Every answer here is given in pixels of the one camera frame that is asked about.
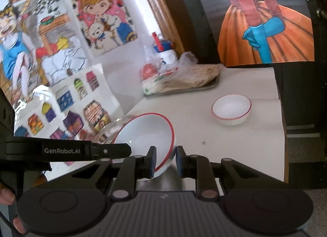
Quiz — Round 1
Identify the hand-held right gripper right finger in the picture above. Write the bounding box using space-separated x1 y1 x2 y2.
176 146 284 199

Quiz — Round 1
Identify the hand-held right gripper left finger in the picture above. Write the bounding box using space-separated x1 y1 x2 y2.
47 146 157 199

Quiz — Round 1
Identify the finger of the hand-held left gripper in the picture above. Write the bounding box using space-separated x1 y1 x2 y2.
91 143 132 161

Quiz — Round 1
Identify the red-rimmed white bowl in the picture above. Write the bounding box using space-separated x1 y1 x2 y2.
111 113 176 176
211 94 252 127

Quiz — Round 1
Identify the person's left hand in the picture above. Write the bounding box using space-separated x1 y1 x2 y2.
0 188 27 235

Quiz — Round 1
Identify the white printed table cover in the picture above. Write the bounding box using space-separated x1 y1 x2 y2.
47 65 291 192

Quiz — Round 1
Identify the colourful houses drawing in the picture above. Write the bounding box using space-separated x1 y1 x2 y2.
10 63 129 169

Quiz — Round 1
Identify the white bagged food package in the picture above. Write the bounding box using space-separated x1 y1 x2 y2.
141 74 167 96

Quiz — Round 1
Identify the steel tray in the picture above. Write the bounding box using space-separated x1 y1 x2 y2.
143 74 221 97

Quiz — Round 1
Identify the red tomato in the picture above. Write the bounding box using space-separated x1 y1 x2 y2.
140 63 160 80

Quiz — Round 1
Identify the plastic bag of flatbread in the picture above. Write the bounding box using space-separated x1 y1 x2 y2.
159 51 224 92

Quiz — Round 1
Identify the red sauce packet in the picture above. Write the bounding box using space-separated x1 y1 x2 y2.
159 67 180 77

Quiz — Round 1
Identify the clear plastic bag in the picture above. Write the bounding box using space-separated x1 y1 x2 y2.
139 44 164 82

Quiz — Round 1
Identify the white bottle with blue lid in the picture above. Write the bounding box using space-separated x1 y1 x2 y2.
151 32 177 68

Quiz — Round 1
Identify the boy with fan drawing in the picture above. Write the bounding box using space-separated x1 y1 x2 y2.
0 0 89 105

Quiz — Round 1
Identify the dark door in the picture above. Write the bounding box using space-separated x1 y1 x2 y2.
151 0 327 189

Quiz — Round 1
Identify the girl with bear drawing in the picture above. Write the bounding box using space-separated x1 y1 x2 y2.
67 0 139 57

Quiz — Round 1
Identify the orange dress woman poster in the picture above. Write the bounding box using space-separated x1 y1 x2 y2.
187 0 315 67

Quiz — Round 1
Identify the wooden door frame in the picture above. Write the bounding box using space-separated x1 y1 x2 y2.
134 0 186 54

